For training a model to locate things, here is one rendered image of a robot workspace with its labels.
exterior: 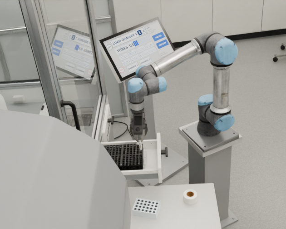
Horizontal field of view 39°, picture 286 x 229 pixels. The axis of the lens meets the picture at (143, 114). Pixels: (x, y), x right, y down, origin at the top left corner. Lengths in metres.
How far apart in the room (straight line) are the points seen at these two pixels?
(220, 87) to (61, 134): 1.28
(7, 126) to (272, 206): 2.42
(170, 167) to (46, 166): 2.48
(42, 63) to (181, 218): 1.06
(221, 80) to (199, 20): 2.98
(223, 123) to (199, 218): 0.55
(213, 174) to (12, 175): 1.86
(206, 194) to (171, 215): 0.22
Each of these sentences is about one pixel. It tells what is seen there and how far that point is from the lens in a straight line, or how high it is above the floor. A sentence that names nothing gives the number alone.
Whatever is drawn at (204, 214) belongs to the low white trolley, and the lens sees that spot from 2.07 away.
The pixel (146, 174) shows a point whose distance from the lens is 2.11.
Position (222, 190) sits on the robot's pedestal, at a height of 0.32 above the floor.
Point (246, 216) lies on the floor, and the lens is 3.09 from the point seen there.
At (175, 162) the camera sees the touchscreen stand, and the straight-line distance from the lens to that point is 3.41.
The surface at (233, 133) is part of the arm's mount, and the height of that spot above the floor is 0.79.
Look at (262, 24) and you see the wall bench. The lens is 5.36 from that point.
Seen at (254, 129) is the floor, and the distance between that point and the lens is 3.84.
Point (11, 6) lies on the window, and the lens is 1.35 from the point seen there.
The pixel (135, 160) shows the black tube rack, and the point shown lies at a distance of 2.15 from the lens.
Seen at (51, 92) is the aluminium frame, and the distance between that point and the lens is 1.44.
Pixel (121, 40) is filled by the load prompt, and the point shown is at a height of 1.15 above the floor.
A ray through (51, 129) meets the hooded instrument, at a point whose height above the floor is 1.73.
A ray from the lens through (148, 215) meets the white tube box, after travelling 2.04.
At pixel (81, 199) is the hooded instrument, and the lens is 0.94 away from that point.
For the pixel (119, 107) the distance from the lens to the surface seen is 3.98.
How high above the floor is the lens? 2.33
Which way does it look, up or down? 35 degrees down
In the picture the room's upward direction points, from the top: 6 degrees counter-clockwise
